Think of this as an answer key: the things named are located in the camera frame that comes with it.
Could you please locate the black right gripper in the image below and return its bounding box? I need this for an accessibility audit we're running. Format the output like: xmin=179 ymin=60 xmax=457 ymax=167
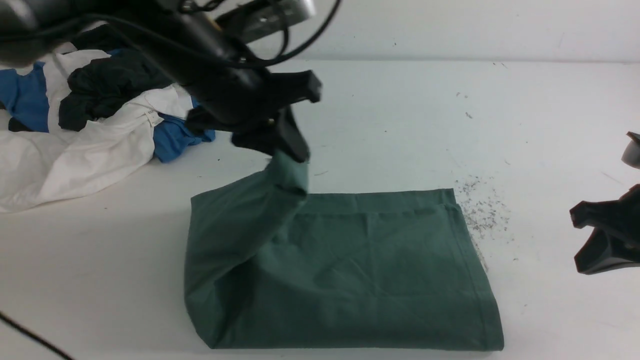
xmin=569 ymin=183 xmax=640 ymax=275

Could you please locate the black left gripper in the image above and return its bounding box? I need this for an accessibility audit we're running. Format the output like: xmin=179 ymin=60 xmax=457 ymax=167
xmin=185 ymin=70 xmax=323 ymax=164

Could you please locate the green long-sleeved shirt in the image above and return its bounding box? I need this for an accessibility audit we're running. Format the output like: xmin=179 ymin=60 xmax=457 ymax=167
xmin=183 ymin=152 xmax=505 ymax=353

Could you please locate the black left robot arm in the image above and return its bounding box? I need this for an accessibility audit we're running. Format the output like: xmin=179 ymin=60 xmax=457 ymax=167
xmin=1 ymin=0 xmax=342 ymax=163

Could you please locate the dark grey shirt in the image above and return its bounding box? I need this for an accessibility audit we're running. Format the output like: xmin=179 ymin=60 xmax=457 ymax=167
xmin=1 ymin=25 xmax=172 ymax=133

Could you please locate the white shirt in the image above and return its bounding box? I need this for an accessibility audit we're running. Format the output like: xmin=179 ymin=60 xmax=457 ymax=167
xmin=0 ymin=49 xmax=194 ymax=214

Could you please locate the blue shirt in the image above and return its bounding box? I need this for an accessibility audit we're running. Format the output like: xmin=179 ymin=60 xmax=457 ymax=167
xmin=1 ymin=48 xmax=216 ymax=167

